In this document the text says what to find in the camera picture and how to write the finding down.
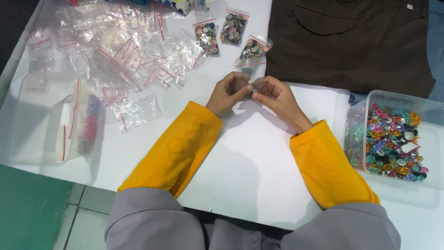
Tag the zip bag of mixed buttons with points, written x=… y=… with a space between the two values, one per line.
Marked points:
x=207 y=37
x=253 y=50
x=234 y=28

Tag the heap of empty zip bags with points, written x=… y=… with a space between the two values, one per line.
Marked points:
x=118 y=45

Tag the clear plastic button container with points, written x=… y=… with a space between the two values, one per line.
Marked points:
x=433 y=139

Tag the person's left hand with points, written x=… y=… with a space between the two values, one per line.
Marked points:
x=225 y=97

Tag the crumpled clear zip bag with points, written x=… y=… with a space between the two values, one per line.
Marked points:
x=138 y=113

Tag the clear plastic container with bags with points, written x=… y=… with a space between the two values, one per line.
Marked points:
x=41 y=118

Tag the pile of colourful shiny buttons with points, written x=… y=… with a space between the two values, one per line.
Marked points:
x=388 y=142

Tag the bag of pink purple buttons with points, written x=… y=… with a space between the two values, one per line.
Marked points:
x=90 y=121

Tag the small clear bag with buttons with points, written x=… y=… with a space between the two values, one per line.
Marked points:
x=252 y=91

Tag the person's right hand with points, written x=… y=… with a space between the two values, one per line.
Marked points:
x=281 y=100

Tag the person's grey clothing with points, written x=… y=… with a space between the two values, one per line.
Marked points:
x=156 y=225

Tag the dark brown garment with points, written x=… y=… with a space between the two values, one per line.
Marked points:
x=347 y=52

